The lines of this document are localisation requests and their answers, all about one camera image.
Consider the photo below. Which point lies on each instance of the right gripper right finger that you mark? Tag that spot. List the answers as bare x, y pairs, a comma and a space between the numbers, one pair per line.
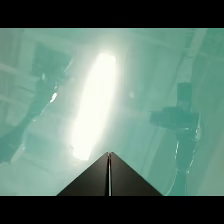
128, 182

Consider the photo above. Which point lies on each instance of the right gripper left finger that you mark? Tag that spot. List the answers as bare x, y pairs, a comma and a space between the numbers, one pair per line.
93, 181

